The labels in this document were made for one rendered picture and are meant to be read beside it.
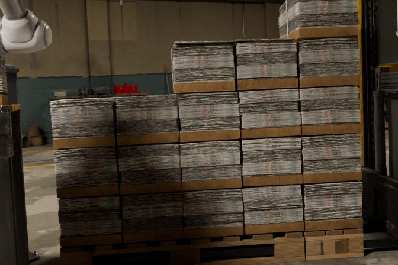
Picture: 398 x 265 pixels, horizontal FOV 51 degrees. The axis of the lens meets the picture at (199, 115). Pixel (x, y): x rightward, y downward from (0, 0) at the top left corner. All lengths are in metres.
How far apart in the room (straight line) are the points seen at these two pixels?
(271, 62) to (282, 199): 0.65
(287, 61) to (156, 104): 0.65
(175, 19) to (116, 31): 1.30
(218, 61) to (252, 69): 0.16
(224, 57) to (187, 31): 7.23
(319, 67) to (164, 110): 0.76
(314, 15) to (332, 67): 0.26
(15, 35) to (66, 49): 6.45
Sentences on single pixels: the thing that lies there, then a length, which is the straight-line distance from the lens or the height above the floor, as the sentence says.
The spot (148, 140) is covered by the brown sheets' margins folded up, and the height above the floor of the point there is 0.62.
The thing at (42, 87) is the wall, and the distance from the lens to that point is 8.57.
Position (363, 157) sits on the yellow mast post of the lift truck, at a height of 0.40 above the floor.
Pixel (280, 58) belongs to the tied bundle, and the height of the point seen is 0.97.
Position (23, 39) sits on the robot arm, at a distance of 2.20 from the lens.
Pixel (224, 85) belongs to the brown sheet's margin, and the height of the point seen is 0.86.
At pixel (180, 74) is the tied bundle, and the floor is 0.92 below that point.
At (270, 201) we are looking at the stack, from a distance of 2.05.
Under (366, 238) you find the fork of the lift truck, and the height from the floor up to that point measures 0.07.
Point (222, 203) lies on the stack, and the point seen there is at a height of 0.30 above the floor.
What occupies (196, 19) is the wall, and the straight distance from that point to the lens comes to 9.30.
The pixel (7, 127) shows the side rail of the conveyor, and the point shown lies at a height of 0.76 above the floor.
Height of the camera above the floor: 0.83
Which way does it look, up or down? 3 degrees down
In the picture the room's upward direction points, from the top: 3 degrees counter-clockwise
